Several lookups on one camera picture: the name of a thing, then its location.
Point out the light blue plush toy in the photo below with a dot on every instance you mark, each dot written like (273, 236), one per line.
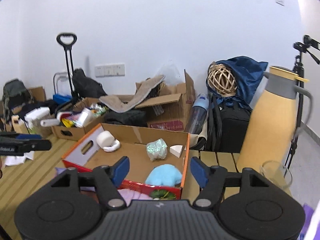
(164, 175)

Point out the white wall socket panel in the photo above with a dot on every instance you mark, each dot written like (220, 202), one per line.
(109, 70)

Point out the orange-rimmed cardboard tray box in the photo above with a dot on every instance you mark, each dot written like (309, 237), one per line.
(86, 154)

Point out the beige fleece mat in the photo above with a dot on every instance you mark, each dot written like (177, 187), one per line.
(150, 88)

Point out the iridescent glitter plastic bag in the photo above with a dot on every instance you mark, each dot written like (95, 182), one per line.
(157, 150)

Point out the white plastic bottle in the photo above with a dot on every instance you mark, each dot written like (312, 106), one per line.
(49, 122)

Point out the white wedge sponge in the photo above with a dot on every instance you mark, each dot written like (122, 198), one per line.
(176, 150)

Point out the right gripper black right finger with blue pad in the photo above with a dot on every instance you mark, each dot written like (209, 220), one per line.
(211, 180)

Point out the small open cardboard box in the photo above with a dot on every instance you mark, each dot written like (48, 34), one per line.
(76, 133)

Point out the woven rattan ball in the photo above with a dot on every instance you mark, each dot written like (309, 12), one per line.
(221, 79)

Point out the dark blue satin cloth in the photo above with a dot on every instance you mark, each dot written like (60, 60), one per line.
(248, 73)

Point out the large brown cardboard box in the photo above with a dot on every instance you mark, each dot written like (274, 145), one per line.
(170, 109)

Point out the black bag on trolley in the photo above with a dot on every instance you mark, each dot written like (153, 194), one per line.
(85, 86)

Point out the pink satin cloth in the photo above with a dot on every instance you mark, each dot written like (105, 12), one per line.
(127, 194)

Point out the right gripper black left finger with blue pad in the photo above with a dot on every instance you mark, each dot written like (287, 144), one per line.
(107, 179)

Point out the black folded garment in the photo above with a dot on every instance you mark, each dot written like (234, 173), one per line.
(132, 117)

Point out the black trolley handle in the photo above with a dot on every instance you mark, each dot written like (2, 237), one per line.
(67, 46)

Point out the blue-capped water bottle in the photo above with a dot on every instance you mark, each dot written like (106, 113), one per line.
(198, 114)

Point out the clear glass cup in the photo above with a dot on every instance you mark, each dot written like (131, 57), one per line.
(277, 173)

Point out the yellow grey thermos jug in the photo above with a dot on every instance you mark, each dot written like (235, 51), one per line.
(272, 123)

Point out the dark green backpack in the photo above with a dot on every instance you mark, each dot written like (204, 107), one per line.
(15, 95)

